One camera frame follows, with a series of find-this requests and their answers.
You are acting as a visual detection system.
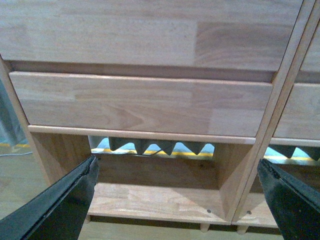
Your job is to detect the wooden drawer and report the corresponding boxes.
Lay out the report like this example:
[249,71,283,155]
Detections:
[9,71,272,137]
[0,0,302,71]
[274,83,320,140]

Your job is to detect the left wooden shelf cabinet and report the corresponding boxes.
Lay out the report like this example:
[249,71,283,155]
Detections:
[0,0,315,231]

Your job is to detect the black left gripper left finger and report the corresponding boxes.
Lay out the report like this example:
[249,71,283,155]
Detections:
[0,155,99,240]

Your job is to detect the left lower wooden drawer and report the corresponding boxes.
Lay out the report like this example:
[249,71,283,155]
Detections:
[9,71,272,137]

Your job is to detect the right wooden shelf cabinet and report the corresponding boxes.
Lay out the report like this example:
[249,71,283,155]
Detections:
[232,0,320,235]

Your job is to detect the wooden shelf cabinet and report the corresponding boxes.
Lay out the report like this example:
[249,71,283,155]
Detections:
[232,0,320,235]
[0,0,315,231]

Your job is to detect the right lower wooden drawer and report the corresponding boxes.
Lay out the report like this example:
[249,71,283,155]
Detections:
[274,83,320,140]

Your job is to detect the white cable on floor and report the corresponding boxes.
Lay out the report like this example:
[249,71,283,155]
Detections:
[0,151,33,158]

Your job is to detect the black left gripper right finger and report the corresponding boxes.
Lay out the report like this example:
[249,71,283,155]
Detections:
[257,158,320,240]

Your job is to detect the left upper wooden drawer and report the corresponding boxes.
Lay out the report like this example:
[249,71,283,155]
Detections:
[0,0,302,71]

